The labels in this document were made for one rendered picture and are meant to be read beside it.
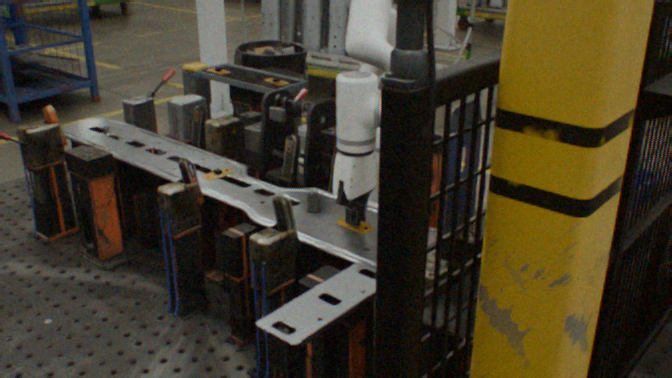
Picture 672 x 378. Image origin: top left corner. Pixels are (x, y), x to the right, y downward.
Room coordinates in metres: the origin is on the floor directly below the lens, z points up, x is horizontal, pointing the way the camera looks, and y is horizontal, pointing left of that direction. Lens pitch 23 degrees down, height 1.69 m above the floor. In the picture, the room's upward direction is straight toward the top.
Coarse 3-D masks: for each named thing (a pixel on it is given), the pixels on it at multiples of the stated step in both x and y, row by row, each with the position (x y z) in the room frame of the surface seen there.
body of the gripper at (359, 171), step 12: (336, 156) 1.37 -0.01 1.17; (348, 156) 1.35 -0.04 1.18; (360, 156) 1.35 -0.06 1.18; (372, 156) 1.39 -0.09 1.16; (336, 168) 1.36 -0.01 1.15; (348, 168) 1.34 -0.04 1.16; (360, 168) 1.35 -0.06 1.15; (372, 168) 1.39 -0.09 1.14; (336, 180) 1.35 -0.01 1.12; (348, 180) 1.34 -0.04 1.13; (360, 180) 1.36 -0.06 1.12; (372, 180) 1.39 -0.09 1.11; (336, 192) 1.35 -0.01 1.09; (348, 192) 1.33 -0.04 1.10; (360, 192) 1.36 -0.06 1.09
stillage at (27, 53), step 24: (24, 0) 5.45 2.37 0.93; (0, 24) 5.28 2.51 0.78; (24, 24) 6.54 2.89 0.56; (0, 48) 5.25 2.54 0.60; (24, 48) 5.97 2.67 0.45; (0, 72) 5.85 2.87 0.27; (24, 72) 6.27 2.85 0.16; (48, 72) 5.97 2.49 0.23; (0, 96) 5.36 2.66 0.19; (24, 96) 5.35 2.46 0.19; (96, 96) 5.83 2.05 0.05
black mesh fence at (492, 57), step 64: (384, 128) 0.53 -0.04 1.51; (448, 128) 0.58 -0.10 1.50; (640, 128) 0.99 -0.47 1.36; (384, 192) 0.53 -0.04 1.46; (448, 192) 0.59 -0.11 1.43; (640, 192) 1.08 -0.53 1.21; (384, 256) 0.52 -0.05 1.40; (448, 256) 0.60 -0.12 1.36; (640, 256) 1.14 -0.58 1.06; (384, 320) 0.52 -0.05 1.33; (448, 320) 0.60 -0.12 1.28; (640, 320) 1.21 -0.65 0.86
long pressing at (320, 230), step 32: (64, 128) 2.08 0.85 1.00; (128, 128) 2.08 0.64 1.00; (128, 160) 1.80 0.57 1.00; (160, 160) 1.79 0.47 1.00; (192, 160) 1.79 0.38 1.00; (224, 160) 1.79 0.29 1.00; (224, 192) 1.57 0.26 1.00; (288, 192) 1.57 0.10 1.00; (320, 192) 1.57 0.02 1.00; (320, 224) 1.39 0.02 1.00; (352, 256) 1.25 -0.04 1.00
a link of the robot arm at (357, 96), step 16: (336, 80) 1.38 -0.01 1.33; (352, 80) 1.35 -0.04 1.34; (368, 80) 1.35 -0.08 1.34; (336, 96) 1.38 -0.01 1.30; (352, 96) 1.34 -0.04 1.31; (368, 96) 1.35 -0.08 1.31; (352, 112) 1.34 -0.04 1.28; (368, 112) 1.34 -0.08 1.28; (352, 128) 1.34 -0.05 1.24; (368, 128) 1.35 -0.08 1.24
